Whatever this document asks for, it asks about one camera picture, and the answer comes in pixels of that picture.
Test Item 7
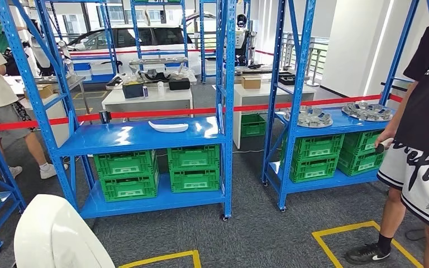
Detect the black tray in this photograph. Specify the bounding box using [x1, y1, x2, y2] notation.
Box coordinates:
[278, 73, 297, 86]

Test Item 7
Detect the white table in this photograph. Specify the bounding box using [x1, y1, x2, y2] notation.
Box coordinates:
[101, 87, 194, 120]

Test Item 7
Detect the steel table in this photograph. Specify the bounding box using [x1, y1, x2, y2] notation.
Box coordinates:
[3, 75, 91, 116]

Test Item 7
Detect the cardboard box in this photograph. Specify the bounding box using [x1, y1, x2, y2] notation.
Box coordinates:
[23, 84, 55, 101]
[241, 75, 262, 90]

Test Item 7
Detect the red barrier belt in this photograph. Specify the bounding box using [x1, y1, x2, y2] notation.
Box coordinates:
[111, 94, 404, 120]
[68, 47, 274, 57]
[0, 112, 102, 133]

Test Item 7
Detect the white black humanoid robot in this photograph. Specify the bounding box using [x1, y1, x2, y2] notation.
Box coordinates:
[233, 13, 259, 68]

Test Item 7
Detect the metal railing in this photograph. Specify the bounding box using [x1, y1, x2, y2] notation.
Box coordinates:
[280, 32, 330, 87]

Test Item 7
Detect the black case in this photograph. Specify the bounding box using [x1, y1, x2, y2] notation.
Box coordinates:
[168, 77, 191, 92]

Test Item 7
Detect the white curved plastic part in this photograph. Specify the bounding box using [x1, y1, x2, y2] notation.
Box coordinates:
[148, 120, 189, 133]
[13, 194, 116, 268]

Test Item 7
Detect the round grey metal part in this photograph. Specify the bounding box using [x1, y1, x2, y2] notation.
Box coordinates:
[283, 106, 334, 129]
[341, 100, 394, 123]

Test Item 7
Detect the black white handheld device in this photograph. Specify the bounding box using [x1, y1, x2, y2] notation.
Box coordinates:
[374, 137, 395, 155]

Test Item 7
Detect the dark storage bin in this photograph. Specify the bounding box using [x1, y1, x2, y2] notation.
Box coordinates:
[122, 82, 145, 99]

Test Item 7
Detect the long grey metal part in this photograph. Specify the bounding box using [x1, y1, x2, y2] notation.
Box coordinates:
[128, 56, 189, 66]

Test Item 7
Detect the white car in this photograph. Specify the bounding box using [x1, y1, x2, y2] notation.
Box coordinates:
[66, 13, 221, 76]

